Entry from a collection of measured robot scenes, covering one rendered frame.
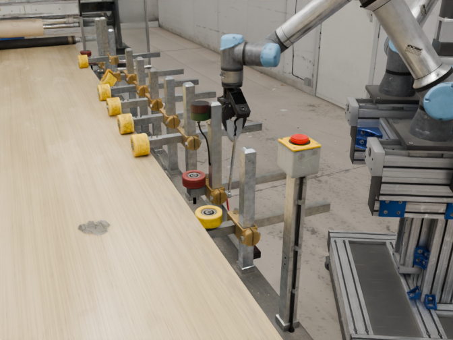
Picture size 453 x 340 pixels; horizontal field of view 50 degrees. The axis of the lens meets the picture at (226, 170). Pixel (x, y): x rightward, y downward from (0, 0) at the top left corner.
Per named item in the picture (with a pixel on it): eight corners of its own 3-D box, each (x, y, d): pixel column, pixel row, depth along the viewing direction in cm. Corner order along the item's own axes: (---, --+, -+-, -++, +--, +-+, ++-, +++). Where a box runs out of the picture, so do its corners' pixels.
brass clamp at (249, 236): (243, 222, 153) (243, 208, 151) (261, 244, 142) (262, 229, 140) (224, 226, 151) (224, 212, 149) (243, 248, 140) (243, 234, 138)
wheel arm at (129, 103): (214, 95, 239) (213, 88, 238) (216, 97, 236) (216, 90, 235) (112, 107, 222) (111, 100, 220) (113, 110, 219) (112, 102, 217)
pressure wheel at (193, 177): (201, 195, 172) (201, 166, 167) (209, 206, 166) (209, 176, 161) (180, 200, 170) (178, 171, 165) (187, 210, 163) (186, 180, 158)
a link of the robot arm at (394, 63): (386, 71, 198) (391, 38, 192) (383, 64, 209) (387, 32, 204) (417, 73, 195) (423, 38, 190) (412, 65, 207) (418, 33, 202)
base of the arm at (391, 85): (410, 87, 212) (414, 65, 208) (419, 97, 199) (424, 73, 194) (375, 86, 213) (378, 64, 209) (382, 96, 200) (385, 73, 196)
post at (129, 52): (137, 131, 280) (131, 47, 260) (139, 133, 277) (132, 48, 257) (131, 132, 279) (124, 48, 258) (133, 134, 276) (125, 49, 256)
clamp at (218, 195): (212, 187, 174) (212, 174, 172) (227, 204, 163) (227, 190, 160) (197, 189, 172) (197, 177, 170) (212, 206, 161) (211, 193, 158)
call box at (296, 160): (302, 164, 113) (305, 133, 110) (319, 177, 107) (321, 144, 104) (276, 169, 111) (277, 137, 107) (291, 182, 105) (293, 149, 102)
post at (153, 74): (161, 164, 238) (155, 67, 218) (163, 166, 235) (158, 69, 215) (154, 165, 237) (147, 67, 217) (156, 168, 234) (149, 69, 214)
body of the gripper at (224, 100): (236, 110, 173) (236, 77, 168) (246, 117, 166) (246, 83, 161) (216, 112, 171) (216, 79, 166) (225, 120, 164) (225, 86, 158)
